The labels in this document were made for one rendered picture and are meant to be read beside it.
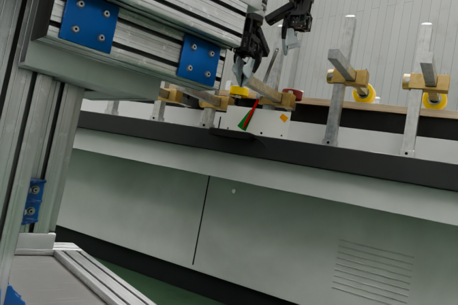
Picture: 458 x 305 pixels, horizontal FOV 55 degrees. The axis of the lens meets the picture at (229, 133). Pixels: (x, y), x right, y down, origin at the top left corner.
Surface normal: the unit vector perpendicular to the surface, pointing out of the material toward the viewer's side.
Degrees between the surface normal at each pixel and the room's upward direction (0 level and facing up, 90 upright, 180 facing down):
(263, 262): 90
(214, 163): 90
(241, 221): 90
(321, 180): 90
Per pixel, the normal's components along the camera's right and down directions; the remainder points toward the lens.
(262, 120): -0.46, -0.15
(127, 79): 0.62, 0.06
